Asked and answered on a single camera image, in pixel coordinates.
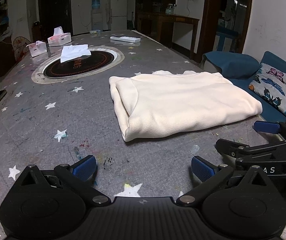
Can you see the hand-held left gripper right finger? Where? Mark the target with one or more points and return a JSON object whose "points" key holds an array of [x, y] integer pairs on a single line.
{"points": [[201, 168]]}

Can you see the white plastic bag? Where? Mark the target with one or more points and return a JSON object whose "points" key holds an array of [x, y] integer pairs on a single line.
{"points": [[6, 33]]}

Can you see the pink hanging cloth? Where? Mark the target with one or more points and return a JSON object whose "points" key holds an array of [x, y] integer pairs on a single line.
{"points": [[108, 13]]}

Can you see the round black induction cooktop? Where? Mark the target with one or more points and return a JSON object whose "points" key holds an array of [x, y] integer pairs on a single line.
{"points": [[95, 60]]}

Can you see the blue sofa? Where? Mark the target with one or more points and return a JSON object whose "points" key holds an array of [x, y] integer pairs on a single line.
{"points": [[230, 62]]}

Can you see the white tissue sheet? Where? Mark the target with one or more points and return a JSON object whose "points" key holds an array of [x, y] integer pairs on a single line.
{"points": [[73, 52]]}

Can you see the dark wooden door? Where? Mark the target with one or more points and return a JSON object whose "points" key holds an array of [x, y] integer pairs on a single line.
{"points": [[55, 7]]}

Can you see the brown wooden door frame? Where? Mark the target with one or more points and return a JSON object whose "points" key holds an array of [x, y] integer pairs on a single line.
{"points": [[208, 17]]}

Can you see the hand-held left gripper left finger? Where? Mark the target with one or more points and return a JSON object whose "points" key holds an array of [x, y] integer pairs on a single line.
{"points": [[85, 166]]}

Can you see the small blue table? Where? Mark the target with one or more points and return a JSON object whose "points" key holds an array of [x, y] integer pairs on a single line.
{"points": [[226, 33]]}

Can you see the patterned covered floor fan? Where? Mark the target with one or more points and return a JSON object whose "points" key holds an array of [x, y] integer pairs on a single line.
{"points": [[21, 47]]}

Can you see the dark bag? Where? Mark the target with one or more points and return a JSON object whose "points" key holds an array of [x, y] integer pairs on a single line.
{"points": [[36, 30]]}

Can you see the pink white tissue box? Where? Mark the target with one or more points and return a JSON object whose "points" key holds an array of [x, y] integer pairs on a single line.
{"points": [[60, 40]]}

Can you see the brown wooden side table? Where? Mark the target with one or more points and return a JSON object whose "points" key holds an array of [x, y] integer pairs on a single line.
{"points": [[173, 18]]}

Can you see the cream sweatshirt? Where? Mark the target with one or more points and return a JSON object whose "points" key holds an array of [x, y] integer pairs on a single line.
{"points": [[178, 105]]}

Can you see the white refrigerator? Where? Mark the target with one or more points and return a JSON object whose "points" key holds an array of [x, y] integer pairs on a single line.
{"points": [[119, 10]]}

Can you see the glass jar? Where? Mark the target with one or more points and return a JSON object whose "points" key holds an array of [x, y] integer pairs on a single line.
{"points": [[170, 9]]}

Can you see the white remote control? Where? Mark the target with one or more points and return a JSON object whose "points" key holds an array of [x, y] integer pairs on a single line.
{"points": [[125, 39]]}

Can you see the butterfly print pillow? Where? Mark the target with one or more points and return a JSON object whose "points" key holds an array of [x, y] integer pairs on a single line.
{"points": [[275, 85]]}

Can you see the small white tissue pack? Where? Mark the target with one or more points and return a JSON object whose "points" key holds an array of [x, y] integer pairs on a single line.
{"points": [[37, 50]]}

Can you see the grey star print tablecloth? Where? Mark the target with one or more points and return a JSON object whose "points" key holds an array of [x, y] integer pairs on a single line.
{"points": [[83, 120]]}

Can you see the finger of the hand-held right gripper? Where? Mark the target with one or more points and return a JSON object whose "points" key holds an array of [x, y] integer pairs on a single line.
{"points": [[265, 127], [233, 148]]}

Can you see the white water dispenser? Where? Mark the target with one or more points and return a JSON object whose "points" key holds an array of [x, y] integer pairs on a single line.
{"points": [[96, 20]]}

